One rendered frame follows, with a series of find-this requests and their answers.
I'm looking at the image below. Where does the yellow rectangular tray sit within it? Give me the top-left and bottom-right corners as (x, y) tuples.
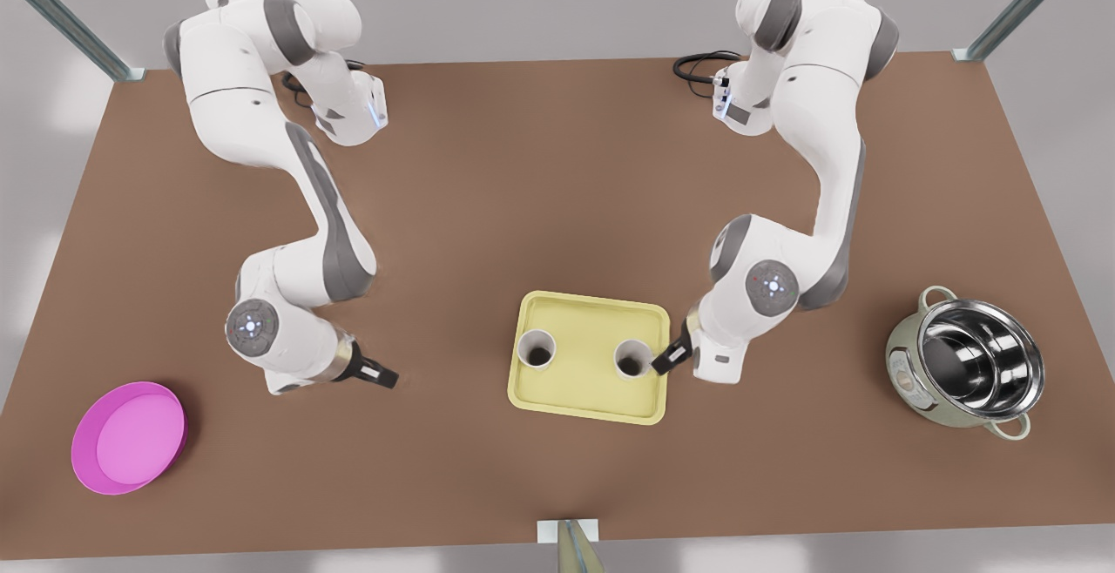
(507, 291), (672, 426)

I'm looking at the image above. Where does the black cable loop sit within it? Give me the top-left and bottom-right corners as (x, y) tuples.
(672, 51), (743, 84)
(280, 59), (367, 109)

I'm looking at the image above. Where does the pale green steel-lined pot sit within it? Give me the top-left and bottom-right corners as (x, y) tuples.
(885, 286), (1045, 442)

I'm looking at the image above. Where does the white IKEA cup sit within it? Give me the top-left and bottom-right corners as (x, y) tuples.
(613, 340), (654, 381)
(517, 330), (558, 372)

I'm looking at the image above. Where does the pink round bowl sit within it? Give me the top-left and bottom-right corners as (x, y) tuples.
(71, 381), (188, 496)

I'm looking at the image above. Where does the silver frame post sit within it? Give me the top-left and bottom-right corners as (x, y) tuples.
(537, 519), (600, 573)
(0, 0), (145, 84)
(952, 0), (1097, 63)

